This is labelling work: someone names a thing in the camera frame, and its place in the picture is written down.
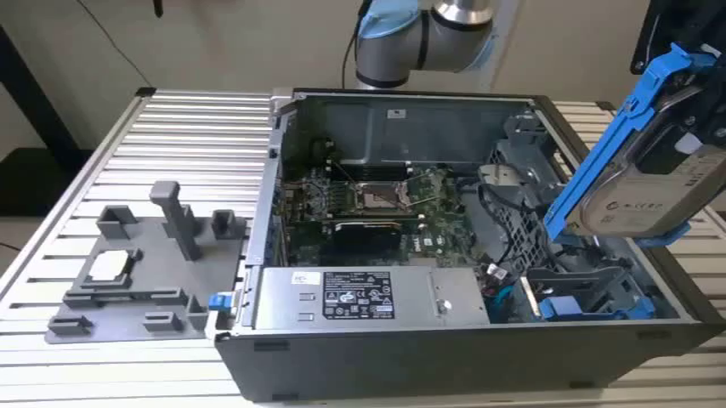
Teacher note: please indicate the hard disk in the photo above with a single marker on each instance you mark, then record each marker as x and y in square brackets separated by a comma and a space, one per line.
[624, 200]

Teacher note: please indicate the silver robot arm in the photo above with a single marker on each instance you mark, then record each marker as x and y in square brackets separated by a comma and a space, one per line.
[386, 55]

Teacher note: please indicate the grey disk bay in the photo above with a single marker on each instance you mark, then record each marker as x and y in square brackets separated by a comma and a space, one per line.
[573, 278]

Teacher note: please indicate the empty blue disk carrier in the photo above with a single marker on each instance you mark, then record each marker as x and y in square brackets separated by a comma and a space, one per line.
[558, 308]

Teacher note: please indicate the grey metal drive cage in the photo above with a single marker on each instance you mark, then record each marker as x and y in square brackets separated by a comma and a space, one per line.
[513, 231]

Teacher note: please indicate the green motherboard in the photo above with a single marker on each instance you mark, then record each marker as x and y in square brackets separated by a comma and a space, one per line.
[449, 238]

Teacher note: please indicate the CPU socket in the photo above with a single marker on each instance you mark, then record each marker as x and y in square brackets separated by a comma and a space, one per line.
[377, 197]

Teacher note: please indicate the metal locking lever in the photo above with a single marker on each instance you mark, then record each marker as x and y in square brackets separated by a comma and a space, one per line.
[345, 172]

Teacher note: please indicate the black graphics card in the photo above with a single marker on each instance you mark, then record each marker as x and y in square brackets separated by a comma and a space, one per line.
[363, 242]

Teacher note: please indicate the black PC case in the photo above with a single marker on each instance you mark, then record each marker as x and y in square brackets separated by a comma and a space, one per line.
[397, 365]

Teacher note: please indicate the silver power supply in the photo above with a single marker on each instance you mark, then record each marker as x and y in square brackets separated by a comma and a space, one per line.
[283, 297]

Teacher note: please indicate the blue case latch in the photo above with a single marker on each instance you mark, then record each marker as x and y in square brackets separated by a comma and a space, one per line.
[222, 304]

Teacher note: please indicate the grey parts rack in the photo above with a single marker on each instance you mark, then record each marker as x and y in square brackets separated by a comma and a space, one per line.
[142, 263]

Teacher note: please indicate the silver CPU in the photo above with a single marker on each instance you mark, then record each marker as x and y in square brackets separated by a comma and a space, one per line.
[108, 267]

